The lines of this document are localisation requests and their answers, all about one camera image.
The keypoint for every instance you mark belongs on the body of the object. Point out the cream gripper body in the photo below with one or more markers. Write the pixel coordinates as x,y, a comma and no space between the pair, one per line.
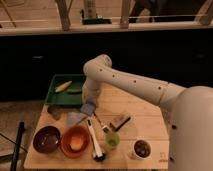
91,92

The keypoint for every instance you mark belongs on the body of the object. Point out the blue sponge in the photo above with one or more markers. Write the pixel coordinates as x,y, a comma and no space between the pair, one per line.
88,109

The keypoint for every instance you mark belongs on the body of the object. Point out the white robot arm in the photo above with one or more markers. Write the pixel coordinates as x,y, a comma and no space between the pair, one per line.
191,109

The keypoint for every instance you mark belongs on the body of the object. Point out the orange bowl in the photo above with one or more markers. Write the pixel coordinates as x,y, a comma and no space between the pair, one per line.
75,133

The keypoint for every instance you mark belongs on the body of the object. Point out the yellow ball in bowl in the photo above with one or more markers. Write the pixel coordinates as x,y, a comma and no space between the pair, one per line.
76,145

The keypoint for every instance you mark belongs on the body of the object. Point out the purple bowl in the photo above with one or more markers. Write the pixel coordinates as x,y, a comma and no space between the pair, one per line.
47,139

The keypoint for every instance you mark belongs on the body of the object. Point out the green pea pod toy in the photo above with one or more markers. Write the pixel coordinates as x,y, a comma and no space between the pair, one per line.
74,91

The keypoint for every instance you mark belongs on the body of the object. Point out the yellow corn cob toy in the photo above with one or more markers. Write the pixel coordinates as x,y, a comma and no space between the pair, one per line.
62,87

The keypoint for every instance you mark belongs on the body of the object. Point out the green plastic tray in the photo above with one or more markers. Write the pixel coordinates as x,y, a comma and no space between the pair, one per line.
62,98

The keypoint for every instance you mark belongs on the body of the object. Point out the grey cloth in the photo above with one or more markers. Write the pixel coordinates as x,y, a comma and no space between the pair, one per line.
74,118

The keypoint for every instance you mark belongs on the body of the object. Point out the brown rock-like object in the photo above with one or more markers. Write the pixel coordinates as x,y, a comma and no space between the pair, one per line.
54,111

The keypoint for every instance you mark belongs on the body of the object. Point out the small metal spoon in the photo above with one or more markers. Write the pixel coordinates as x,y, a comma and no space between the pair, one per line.
103,126

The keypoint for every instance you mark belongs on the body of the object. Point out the wooden block with black stripe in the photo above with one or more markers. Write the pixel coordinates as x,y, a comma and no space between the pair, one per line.
117,122

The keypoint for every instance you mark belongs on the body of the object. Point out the green plastic cup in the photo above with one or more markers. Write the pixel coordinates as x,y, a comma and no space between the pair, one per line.
112,140

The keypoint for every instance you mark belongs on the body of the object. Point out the green object on shelf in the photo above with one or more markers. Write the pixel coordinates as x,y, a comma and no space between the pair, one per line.
94,21

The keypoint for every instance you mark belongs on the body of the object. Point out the black pole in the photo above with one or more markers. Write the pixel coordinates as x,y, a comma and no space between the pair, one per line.
15,156

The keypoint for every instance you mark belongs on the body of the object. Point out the white cup with dark contents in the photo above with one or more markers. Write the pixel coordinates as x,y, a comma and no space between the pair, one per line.
141,149

